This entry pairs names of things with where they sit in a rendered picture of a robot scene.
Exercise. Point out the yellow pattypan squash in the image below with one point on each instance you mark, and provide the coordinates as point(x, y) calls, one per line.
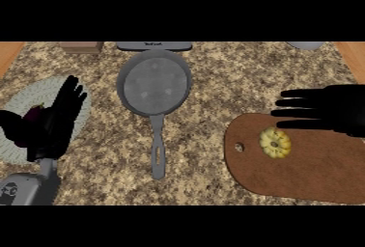
point(275, 143)

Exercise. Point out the grey frying pan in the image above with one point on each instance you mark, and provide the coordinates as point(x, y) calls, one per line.
point(154, 85)

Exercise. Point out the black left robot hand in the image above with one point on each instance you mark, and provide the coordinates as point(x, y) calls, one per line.
point(56, 123)

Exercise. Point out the pale grey round container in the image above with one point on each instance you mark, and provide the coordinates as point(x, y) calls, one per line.
point(306, 45)

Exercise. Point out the brown wooden cutting board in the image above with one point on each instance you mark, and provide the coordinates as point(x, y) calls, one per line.
point(303, 167)

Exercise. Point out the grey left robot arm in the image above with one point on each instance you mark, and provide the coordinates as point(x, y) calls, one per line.
point(28, 188)

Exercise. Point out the grey flat appliance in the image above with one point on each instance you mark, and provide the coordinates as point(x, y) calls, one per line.
point(154, 45)

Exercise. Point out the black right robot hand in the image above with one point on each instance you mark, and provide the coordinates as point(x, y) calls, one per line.
point(340, 107)

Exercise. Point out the dark purple eggplant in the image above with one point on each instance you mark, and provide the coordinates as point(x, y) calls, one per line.
point(34, 112)

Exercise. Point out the brown wooden block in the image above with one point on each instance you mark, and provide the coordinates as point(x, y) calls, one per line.
point(81, 46)

